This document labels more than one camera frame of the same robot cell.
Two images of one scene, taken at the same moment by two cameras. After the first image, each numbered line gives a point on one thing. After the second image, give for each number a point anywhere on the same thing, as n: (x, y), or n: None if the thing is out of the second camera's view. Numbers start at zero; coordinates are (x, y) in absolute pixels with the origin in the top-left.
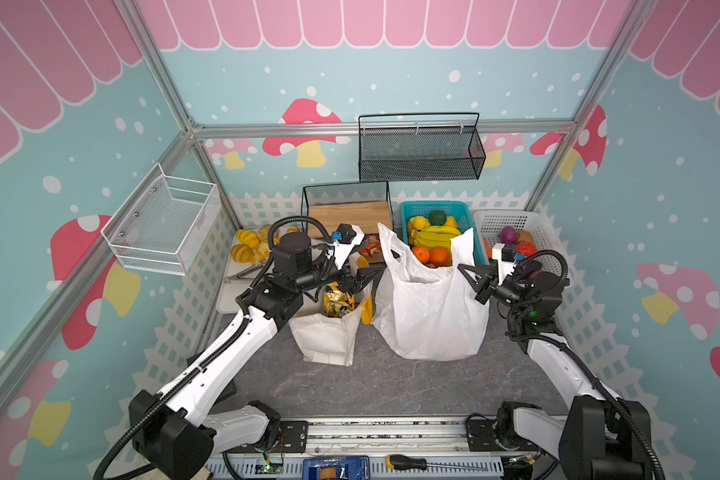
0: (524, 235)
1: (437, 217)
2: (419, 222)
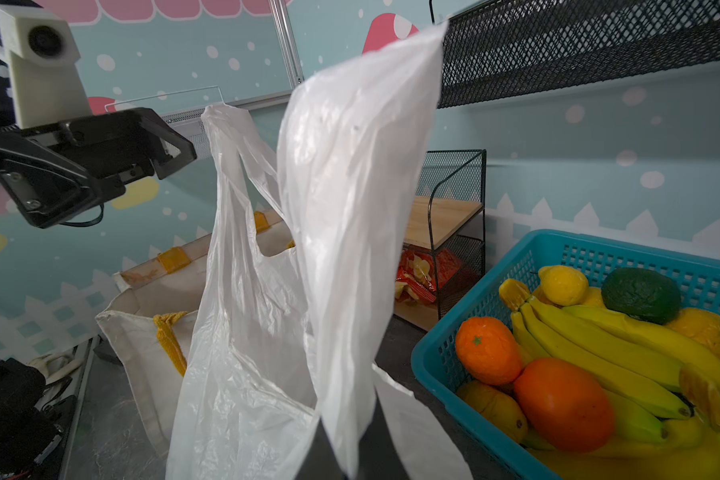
0: None
1: (648, 295)
2: (563, 285)
